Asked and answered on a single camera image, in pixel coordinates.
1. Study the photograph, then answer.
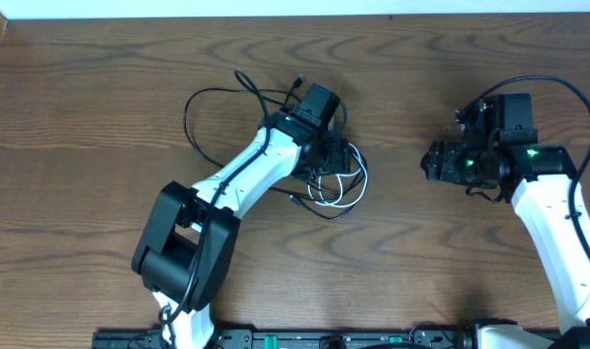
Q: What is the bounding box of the white USB cable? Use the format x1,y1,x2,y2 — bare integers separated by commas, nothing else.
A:
307,142,369,208

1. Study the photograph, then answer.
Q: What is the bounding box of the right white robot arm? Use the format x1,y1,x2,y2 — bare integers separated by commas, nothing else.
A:
420,93,590,348

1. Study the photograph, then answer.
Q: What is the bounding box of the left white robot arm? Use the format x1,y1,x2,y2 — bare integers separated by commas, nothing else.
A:
132,83,350,348

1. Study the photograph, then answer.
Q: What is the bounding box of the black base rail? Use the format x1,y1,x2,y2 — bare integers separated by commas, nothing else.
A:
91,322,562,349

